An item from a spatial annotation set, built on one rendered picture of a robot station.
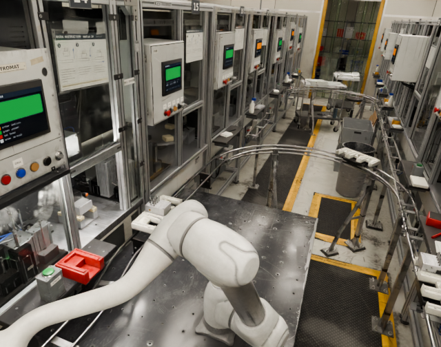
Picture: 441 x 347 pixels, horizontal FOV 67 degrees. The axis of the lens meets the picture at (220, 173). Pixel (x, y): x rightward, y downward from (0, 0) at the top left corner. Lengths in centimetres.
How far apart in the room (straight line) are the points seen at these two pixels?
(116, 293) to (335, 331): 196
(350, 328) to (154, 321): 153
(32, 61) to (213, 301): 114
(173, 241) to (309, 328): 183
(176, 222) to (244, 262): 24
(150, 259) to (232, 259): 24
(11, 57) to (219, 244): 91
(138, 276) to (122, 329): 74
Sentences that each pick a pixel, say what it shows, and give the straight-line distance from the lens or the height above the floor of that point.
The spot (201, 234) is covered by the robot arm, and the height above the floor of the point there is 144.
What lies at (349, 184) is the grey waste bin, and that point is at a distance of 434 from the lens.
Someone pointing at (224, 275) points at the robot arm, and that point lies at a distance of 88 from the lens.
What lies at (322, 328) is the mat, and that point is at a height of 1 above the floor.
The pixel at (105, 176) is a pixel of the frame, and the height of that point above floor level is 107.
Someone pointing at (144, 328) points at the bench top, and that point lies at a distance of 169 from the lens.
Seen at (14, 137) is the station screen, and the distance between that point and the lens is 133.
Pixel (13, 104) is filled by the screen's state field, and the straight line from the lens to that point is 131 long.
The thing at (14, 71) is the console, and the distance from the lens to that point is 134.
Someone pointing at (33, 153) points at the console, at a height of 147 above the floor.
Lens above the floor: 198
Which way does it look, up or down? 26 degrees down
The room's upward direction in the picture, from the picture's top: 3 degrees clockwise
